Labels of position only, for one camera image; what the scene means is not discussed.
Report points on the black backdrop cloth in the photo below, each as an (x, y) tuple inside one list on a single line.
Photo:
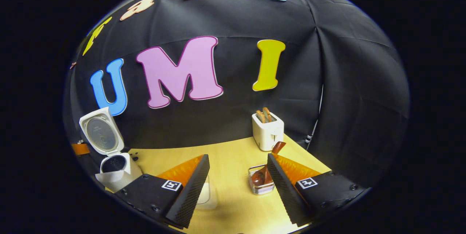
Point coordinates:
[(236, 19)]

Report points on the white rice heap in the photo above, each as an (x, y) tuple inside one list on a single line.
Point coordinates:
[(204, 194)]

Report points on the white toaster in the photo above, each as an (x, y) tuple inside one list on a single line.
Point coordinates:
[(267, 135)]

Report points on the toasted bread slice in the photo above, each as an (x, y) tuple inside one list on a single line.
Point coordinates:
[(260, 116), (268, 114)]

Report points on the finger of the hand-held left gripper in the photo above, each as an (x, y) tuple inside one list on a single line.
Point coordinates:
[(81, 149)]

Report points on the brown wooden spoon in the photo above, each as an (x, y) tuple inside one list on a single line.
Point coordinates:
[(259, 177)]

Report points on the clear plastic container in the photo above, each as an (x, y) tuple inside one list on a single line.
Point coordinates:
[(213, 201)]

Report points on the white rice cooker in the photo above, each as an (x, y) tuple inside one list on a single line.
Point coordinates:
[(102, 132)]

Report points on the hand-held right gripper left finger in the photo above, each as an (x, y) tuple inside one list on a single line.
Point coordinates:
[(189, 194)]

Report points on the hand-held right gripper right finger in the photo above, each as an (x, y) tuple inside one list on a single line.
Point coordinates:
[(284, 190)]

